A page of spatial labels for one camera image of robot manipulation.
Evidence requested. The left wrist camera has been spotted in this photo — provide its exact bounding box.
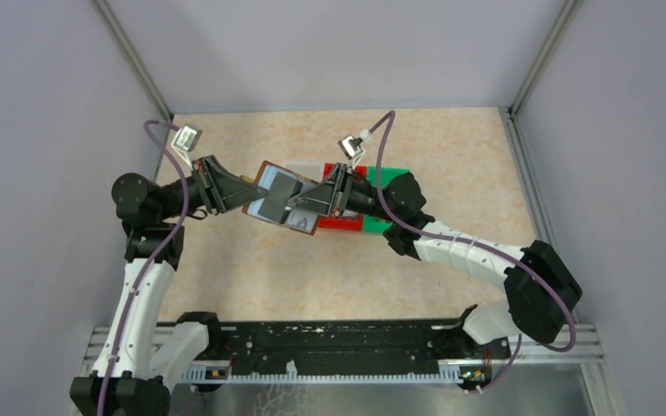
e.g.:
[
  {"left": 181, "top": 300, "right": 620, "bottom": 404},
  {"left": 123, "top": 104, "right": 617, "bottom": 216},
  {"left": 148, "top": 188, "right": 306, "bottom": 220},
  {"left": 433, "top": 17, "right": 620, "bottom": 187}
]
[{"left": 171, "top": 124, "right": 203, "bottom": 153}]

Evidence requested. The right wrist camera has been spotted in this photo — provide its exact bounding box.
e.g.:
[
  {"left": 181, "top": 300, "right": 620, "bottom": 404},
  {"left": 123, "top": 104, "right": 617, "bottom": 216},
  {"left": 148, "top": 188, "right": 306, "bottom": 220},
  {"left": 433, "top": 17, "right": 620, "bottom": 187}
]
[{"left": 338, "top": 135, "right": 365, "bottom": 160}]

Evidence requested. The translucent white plastic bin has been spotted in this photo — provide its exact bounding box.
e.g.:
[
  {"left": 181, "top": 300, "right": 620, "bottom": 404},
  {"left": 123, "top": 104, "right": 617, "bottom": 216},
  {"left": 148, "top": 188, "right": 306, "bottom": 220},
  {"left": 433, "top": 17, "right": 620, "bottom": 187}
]
[{"left": 284, "top": 160, "right": 324, "bottom": 181}]

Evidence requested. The red plastic bin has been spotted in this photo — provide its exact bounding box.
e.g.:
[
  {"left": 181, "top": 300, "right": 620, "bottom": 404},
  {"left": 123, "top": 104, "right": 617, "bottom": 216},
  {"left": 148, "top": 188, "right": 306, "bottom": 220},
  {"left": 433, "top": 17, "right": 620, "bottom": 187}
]
[{"left": 318, "top": 163, "right": 368, "bottom": 232}]

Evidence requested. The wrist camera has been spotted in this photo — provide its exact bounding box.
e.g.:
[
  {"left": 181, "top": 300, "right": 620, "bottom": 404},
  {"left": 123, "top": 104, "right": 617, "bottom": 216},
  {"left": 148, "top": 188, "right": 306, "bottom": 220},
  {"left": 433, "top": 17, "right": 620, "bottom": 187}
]
[
  {"left": 171, "top": 124, "right": 203, "bottom": 153},
  {"left": 338, "top": 135, "right": 365, "bottom": 160}
]

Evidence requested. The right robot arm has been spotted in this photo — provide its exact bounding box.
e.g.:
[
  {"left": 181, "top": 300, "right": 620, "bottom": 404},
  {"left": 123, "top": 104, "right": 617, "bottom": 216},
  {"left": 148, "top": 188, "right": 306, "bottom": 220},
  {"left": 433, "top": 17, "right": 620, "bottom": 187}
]
[{"left": 286, "top": 163, "right": 583, "bottom": 352}]

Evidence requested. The brown leather card holder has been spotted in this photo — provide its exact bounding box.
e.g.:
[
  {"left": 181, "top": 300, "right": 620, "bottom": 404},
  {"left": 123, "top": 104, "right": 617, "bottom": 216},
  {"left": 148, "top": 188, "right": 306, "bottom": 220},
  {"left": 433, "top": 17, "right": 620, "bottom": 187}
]
[{"left": 242, "top": 160, "right": 320, "bottom": 235}]

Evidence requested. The green plastic bin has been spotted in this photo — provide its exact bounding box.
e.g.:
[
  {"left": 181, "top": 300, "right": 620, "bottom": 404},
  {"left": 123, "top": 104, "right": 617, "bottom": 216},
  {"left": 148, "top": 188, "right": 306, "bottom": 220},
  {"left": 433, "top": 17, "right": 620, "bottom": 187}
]
[{"left": 362, "top": 166, "right": 409, "bottom": 235}]

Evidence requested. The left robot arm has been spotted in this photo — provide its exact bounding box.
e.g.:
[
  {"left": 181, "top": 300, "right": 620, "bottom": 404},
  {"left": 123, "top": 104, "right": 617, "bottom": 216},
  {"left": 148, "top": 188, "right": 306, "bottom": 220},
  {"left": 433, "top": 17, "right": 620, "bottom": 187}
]
[{"left": 69, "top": 156, "right": 267, "bottom": 415}]

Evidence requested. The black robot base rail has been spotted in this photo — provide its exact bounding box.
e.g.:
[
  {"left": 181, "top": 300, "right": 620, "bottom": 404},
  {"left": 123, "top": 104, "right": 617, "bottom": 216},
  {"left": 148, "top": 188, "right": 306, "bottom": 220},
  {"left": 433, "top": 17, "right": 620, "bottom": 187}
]
[{"left": 178, "top": 312, "right": 512, "bottom": 376}]

